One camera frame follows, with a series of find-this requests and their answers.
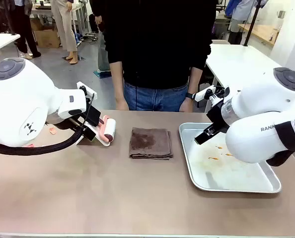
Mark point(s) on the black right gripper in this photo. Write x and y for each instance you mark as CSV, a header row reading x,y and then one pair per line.
x,y
217,116

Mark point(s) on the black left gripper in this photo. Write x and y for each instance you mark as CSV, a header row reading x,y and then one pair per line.
x,y
95,117

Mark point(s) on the pink white lint roller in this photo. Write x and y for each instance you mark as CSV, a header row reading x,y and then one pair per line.
x,y
110,129

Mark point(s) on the brown towel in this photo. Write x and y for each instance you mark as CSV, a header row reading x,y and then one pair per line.
x,y
150,143

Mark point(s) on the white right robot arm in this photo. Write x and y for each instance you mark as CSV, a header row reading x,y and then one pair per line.
x,y
256,104

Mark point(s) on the person left forearm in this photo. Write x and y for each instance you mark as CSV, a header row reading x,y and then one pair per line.
x,y
194,79

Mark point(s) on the person right forearm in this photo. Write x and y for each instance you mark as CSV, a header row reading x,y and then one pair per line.
x,y
116,79

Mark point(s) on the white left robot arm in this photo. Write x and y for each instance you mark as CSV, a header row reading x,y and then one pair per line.
x,y
25,99

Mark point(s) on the person left hand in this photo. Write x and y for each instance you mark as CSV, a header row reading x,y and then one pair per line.
x,y
187,106

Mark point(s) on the person right hand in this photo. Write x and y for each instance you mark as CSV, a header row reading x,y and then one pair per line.
x,y
122,105

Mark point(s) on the white folded stand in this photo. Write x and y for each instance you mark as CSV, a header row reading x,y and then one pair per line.
x,y
101,142

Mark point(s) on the orange paper scrap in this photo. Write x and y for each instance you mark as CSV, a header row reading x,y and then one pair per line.
x,y
52,130

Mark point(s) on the metal baking tray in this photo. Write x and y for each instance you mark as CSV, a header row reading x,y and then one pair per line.
x,y
212,173

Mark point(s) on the black wrist watch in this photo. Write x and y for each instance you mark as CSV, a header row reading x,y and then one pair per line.
x,y
190,96

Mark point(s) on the red paper scrap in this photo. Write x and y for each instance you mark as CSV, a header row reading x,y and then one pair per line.
x,y
30,145

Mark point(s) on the blue floor mat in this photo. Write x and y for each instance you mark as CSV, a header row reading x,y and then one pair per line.
x,y
101,75

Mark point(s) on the blue jeans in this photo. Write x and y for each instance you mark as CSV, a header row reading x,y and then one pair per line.
x,y
152,99

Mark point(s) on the black floor mat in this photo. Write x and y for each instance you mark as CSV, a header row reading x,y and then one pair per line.
x,y
81,58

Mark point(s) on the bystander in grey jeans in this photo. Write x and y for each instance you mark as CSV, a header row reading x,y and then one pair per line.
x,y
103,49

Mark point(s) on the cardboard box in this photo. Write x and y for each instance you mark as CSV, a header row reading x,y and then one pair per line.
x,y
47,38

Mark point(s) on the black sweater torso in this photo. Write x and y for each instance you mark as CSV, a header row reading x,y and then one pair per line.
x,y
157,44

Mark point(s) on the bystander in beige trousers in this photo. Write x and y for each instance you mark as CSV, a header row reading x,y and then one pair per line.
x,y
65,29

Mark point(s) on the wooden workbench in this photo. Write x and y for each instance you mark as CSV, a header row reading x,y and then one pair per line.
x,y
261,32

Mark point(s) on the black stand pole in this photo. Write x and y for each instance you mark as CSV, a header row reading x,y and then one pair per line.
x,y
251,24

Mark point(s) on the bystander in black trousers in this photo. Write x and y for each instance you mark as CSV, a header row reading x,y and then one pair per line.
x,y
25,27

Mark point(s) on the bystander in blue shirt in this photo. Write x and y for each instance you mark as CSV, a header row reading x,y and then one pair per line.
x,y
239,10

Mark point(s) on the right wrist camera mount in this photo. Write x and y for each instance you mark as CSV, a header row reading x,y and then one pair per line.
x,y
204,93

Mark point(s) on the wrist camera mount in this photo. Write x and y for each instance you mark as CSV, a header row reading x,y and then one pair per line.
x,y
85,89
204,93

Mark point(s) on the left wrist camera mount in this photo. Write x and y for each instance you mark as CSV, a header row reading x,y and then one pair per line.
x,y
85,89

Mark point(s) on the grey wall box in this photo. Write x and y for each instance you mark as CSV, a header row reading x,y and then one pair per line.
x,y
281,14

